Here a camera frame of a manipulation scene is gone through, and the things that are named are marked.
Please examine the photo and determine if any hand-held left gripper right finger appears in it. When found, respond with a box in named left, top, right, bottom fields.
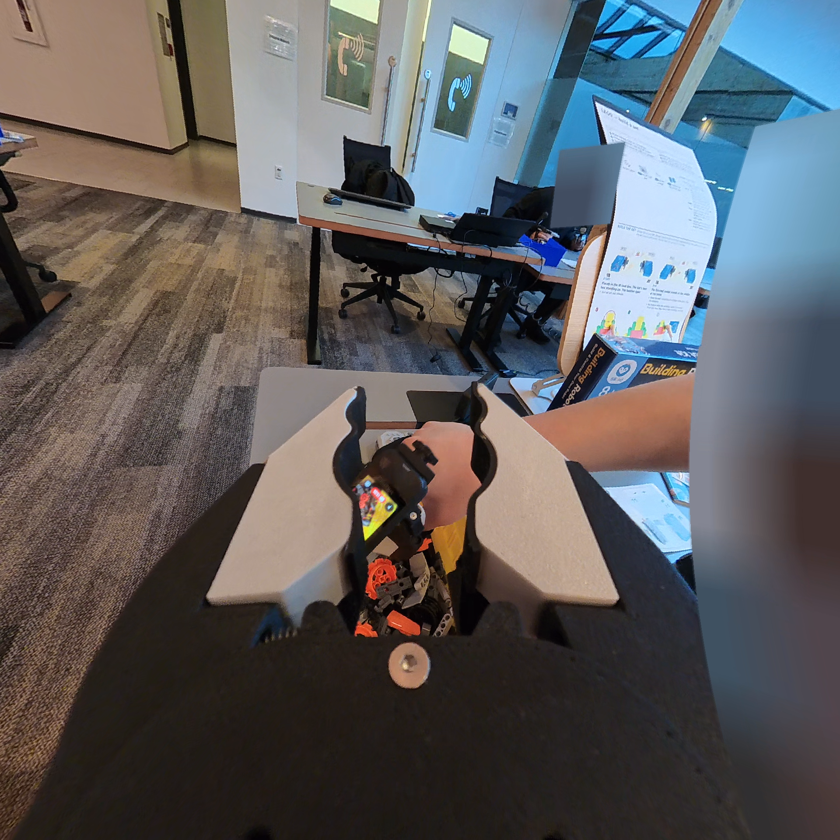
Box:
left=467, top=382, right=621, bottom=630

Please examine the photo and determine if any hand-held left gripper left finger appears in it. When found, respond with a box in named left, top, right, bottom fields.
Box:
left=205, top=386, right=368, bottom=627

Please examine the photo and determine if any yellow plastic bin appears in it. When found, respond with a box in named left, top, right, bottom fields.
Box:
left=430, top=515, right=468, bottom=578

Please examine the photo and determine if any pile of building brick parts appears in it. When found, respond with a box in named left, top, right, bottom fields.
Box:
left=354, top=535, right=455, bottom=637

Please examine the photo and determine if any person's right forearm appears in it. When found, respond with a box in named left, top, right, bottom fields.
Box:
left=525, top=373, right=697, bottom=473

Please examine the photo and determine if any grey desk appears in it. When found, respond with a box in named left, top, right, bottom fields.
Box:
left=252, top=367, right=697, bottom=578

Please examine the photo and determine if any long office desk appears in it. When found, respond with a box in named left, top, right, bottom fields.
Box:
left=297, top=182, right=546, bottom=368

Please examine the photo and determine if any black-legged desk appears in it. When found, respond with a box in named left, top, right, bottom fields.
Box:
left=0, top=128, right=73, bottom=349

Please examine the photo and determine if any person's right hand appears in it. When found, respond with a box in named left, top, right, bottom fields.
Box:
left=415, top=420, right=483, bottom=531

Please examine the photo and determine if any instruction booklet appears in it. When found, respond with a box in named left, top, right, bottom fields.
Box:
left=604, top=482, right=693, bottom=552

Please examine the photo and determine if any dark blue robot kit box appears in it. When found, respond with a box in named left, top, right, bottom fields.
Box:
left=546, top=333, right=700, bottom=411

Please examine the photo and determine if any black laptop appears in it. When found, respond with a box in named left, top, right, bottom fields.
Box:
left=449, top=211, right=526, bottom=247

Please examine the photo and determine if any blue plastic bin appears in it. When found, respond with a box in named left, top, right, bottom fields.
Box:
left=518, top=233, right=565, bottom=266

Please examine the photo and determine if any black keyboard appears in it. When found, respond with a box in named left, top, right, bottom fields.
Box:
left=325, top=188, right=413, bottom=211

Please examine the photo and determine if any black backpack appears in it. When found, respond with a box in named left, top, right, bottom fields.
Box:
left=344, top=159, right=416, bottom=204

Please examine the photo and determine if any white instruction poster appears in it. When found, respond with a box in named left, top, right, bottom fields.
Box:
left=581, top=95, right=719, bottom=342

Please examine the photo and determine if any metal door pull bar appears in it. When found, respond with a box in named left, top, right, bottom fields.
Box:
left=381, top=56, right=398, bottom=148
left=410, top=69, right=433, bottom=173

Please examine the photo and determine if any door window blue phone symbol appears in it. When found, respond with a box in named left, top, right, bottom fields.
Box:
left=431, top=17, right=493, bottom=140

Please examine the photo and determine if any door window orange phone symbol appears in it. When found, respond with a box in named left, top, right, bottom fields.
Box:
left=322, top=0, right=383, bottom=112

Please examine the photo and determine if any white wall sign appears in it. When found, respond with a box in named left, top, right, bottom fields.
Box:
left=264, top=16, right=299, bottom=61

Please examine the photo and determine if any wooden post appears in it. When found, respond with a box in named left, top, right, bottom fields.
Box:
left=646, top=0, right=726, bottom=132

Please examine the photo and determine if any framed wall poster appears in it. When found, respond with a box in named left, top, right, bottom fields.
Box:
left=10, top=0, right=50, bottom=47

